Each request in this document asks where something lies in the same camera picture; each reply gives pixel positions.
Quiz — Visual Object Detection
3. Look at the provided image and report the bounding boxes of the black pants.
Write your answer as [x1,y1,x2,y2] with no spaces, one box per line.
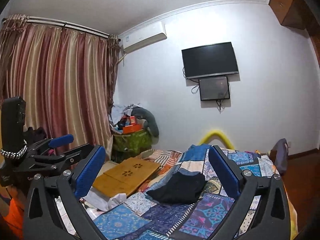
[146,172,206,204]

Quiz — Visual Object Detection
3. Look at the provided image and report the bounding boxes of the white cloth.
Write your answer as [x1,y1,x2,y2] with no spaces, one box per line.
[83,187,127,212]

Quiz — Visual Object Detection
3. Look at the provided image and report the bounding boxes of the yellow foam tube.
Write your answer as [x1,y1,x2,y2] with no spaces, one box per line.
[198,129,235,150]

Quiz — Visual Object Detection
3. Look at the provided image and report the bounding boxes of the folded blue jeans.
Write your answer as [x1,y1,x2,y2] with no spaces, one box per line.
[145,168,204,194]

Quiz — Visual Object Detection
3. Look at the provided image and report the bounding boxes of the wooden lap desk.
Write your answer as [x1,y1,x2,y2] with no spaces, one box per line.
[92,158,160,197]

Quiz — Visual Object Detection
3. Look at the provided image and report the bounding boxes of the green storage bag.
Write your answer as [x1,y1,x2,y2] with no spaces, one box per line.
[111,129,152,163]

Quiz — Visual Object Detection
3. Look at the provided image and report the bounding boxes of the patchwork bed sheet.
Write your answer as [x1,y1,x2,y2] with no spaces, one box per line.
[92,143,281,240]

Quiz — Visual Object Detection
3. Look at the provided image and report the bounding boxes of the striped pink curtain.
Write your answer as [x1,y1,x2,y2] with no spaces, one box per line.
[1,14,120,160]

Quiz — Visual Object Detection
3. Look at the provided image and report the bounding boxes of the grey plush toy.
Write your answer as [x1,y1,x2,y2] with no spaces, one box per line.
[131,106,159,138]

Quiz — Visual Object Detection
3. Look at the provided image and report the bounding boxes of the orange box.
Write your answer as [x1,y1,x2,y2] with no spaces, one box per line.
[123,116,143,134]

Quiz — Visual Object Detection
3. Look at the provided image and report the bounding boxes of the orange yellow blanket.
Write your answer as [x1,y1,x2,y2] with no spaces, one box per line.
[254,149,299,240]

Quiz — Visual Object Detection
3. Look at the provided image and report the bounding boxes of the white air conditioner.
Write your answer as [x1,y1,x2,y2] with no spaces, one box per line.
[121,22,167,54]

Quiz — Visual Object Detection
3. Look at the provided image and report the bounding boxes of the curtain rod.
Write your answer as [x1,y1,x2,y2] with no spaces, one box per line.
[2,15,121,42]

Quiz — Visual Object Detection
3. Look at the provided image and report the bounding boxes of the wooden wardrobe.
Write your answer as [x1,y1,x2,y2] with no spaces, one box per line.
[269,0,319,59]

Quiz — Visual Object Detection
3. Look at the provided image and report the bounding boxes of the small wall monitor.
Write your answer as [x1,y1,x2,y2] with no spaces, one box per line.
[199,76,230,101]

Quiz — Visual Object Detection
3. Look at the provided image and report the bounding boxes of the wall mounted television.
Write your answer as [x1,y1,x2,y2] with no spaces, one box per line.
[182,42,239,79]

